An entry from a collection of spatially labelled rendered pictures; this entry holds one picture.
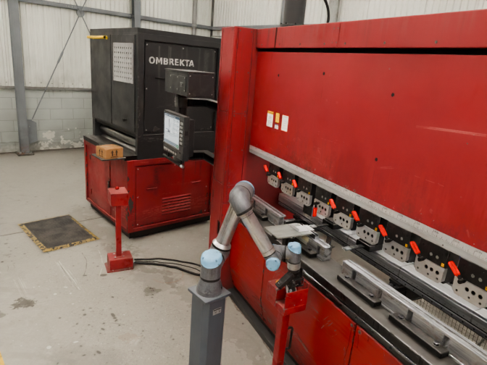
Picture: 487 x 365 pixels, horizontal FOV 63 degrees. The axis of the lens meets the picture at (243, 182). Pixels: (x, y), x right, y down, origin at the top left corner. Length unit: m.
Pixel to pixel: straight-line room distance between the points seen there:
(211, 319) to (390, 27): 1.78
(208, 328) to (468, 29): 1.91
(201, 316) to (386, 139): 1.37
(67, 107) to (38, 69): 0.90
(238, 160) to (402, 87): 1.65
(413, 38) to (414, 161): 0.56
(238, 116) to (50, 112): 6.29
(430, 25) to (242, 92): 1.65
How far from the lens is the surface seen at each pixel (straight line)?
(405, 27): 2.07
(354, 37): 2.31
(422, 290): 2.43
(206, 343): 2.44
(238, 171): 3.31
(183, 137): 3.19
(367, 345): 2.26
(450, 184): 1.88
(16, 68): 8.62
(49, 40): 8.98
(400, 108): 2.05
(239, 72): 3.17
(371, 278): 2.32
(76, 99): 9.16
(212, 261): 2.20
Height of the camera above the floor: 2.02
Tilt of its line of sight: 17 degrees down
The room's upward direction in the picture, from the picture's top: 5 degrees clockwise
